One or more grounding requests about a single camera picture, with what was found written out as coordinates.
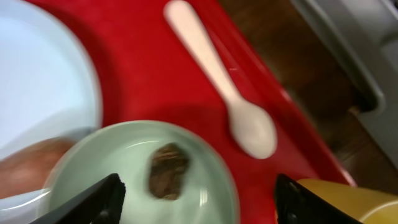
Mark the white plastic spoon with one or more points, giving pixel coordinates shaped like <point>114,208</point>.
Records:
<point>251,126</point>

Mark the green bowl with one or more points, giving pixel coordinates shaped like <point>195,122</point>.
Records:
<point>208,192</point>

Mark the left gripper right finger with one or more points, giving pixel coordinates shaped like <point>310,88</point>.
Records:
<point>294,204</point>

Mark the yellow plastic cup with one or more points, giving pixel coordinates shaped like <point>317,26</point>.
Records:
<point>364,205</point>

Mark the orange carrot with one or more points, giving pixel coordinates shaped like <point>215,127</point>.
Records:
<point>28,169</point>

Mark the light blue plate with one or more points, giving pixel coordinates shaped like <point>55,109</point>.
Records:
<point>49,86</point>

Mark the red serving tray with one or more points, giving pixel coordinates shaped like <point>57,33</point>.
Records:
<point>146,73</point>

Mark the grey dishwasher rack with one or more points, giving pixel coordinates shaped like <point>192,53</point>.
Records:
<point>362,36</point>

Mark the brown food scrap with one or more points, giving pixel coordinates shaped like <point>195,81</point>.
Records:
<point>168,166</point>

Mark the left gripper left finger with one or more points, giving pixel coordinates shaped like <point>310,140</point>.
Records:
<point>102,203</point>

